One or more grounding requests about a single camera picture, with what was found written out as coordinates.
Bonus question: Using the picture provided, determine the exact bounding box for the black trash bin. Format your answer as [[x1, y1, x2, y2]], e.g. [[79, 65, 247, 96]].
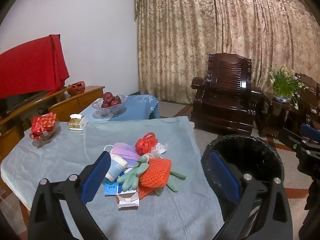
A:
[[201, 134, 285, 240]]

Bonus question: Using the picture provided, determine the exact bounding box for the dark wooden side table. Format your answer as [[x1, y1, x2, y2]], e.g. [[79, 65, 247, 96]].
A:
[[257, 91, 304, 138]]

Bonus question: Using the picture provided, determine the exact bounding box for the grey-blue tablecloth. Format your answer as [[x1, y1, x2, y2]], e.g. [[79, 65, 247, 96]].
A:
[[0, 116, 225, 240]]

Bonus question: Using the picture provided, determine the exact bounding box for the red patterned gift box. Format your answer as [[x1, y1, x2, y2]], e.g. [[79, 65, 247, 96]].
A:
[[31, 112, 57, 140]]

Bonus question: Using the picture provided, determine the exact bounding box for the white and gold box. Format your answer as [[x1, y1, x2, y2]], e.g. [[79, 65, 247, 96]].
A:
[[68, 114, 88, 131]]

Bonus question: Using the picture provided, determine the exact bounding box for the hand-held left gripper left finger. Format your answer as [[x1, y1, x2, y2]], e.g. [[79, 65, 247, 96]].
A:
[[28, 151, 112, 240]]

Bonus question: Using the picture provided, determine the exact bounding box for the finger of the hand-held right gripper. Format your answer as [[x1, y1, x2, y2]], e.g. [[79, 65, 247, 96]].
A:
[[278, 127, 320, 157], [300, 123, 320, 142]]

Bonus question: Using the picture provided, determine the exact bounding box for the red bag ornament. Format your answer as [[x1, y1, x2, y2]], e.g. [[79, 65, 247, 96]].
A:
[[67, 80, 87, 95]]

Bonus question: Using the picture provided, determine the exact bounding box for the wooden cabinet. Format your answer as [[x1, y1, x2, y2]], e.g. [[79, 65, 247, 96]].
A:
[[0, 85, 105, 188]]

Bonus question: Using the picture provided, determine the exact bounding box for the blue tablecloth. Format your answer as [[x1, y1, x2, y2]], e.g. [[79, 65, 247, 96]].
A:
[[79, 94, 160, 124]]

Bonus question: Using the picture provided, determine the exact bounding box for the red plastic bag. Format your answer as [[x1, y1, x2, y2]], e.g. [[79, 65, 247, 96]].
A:
[[135, 132, 158, 155]]

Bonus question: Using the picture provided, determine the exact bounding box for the white tissue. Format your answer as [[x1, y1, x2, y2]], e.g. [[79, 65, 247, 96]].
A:
[[153, 142, 168, 158]]

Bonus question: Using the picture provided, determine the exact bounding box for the white and red carton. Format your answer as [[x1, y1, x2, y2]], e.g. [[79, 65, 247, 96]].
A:
[[115, 189, 140, 210]]

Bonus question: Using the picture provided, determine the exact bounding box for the potted flowering plant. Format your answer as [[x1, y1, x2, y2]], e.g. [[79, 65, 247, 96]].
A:
[[267, 64, 308, 103]]

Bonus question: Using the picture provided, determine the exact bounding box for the beige patterned curtain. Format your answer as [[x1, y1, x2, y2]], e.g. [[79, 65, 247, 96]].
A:
[[134, 0, 320, 105]]

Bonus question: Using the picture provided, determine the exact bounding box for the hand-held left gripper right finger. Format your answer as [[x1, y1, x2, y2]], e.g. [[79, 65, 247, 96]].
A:
[[209, 151, 293, 240]]

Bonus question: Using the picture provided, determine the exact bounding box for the pink face mask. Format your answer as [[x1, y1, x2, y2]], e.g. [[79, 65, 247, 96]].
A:
[[104, 142, 140, 163]]

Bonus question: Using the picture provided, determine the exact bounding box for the orange foam net sleeve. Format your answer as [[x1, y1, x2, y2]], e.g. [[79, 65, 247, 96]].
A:
[[137, 158, 173, 200]]

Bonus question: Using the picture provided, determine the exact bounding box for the black television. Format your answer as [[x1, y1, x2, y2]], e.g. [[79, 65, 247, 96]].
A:
[[0, 90, 49, 117]]

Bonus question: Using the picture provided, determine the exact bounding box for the dark wooden armchair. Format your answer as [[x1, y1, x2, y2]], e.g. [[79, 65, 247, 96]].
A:
[[294, 73, 320, 130], [191, 52, 263, 135]]

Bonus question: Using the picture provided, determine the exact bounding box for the glass fruit bowl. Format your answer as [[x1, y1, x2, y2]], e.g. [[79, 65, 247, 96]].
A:
[[92, 94, 129, 117]]

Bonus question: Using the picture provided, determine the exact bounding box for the red cloth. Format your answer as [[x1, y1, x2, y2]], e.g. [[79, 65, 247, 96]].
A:
[[0, 34, 70, 100]]

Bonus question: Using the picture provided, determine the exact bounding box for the white paper cup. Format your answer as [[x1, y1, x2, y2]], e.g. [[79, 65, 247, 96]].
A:
[[105, 154, 128, 180]]

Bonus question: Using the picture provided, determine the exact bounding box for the green rubber glove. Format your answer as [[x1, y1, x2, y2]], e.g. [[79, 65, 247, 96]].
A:
[[117, 155, 187, 195]]

